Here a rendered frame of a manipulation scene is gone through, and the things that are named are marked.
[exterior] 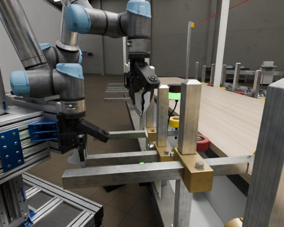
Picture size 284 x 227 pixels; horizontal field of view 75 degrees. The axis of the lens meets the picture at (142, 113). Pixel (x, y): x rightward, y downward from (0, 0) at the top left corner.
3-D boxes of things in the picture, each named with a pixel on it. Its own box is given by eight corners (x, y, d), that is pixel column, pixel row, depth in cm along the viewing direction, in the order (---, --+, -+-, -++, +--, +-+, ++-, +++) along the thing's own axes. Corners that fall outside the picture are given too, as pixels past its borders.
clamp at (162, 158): (159, 169, 65) (160, 156, 64) (152, 151, 78) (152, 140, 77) (175, 167, 66) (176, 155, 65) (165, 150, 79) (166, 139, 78)
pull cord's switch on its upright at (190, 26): (185, 88, 332) (190, 20, 301) (184, 88, 340) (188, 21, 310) (190, 88, 333) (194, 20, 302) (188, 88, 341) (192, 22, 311)
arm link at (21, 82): (22, 93, 61) (58, 92, 64) (11, 100, 51) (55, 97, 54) (18, 68, 59) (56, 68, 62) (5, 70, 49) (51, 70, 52)
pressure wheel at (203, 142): (190, 170, 69) (192, 142, 65) (182, 159, 76) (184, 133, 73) (210, 169, 70) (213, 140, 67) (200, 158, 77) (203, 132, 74)
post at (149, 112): (146, 158, 100) (147, 66, 87) (145, 155, 103) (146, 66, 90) (153, 157, 100) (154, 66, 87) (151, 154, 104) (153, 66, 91)
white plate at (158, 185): (159, 199, 68) (159, 175, 65) (147, 162, 92) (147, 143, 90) (160, 199, 68) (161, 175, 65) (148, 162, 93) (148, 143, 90)
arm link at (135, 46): (155, 39, 59) (131, 38, 55) (154, 54, 60) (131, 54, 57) (143, 41, 65) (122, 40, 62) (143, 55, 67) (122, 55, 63)
